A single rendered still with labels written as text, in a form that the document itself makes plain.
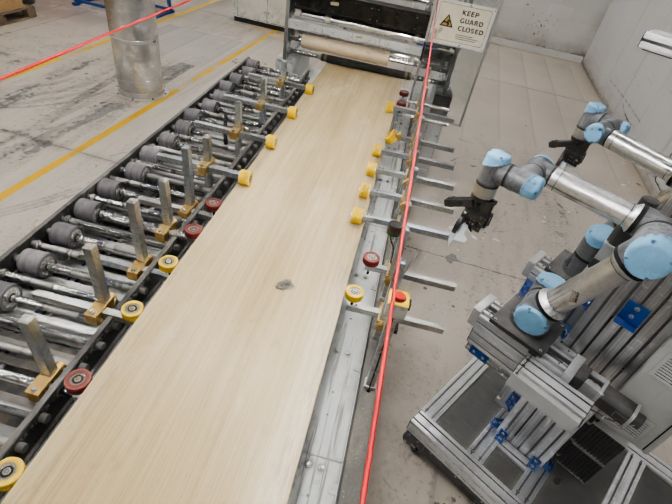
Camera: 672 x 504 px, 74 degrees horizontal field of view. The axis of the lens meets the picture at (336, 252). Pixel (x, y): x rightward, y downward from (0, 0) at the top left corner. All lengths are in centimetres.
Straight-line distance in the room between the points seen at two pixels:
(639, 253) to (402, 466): 163
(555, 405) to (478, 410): 85
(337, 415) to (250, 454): 52
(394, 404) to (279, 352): 119
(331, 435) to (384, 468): 74
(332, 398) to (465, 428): 86
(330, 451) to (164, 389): 65
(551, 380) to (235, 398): 113
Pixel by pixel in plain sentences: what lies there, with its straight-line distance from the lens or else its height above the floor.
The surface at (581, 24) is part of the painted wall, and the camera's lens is 1082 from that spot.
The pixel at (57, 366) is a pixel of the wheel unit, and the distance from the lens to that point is 187.
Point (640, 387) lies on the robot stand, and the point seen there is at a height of 102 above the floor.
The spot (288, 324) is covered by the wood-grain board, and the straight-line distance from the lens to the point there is 178.
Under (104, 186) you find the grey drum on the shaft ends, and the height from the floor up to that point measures 84.
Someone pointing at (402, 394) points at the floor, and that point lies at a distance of 278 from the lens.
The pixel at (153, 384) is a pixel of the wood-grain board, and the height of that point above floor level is 90.
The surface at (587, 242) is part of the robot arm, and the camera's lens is 219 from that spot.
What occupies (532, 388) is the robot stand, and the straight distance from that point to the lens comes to 184.
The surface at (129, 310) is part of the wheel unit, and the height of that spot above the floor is 90.
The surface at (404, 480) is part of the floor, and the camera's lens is 255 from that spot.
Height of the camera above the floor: 226
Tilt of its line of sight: 40 degrees down
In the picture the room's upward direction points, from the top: 11 degrees clockwise
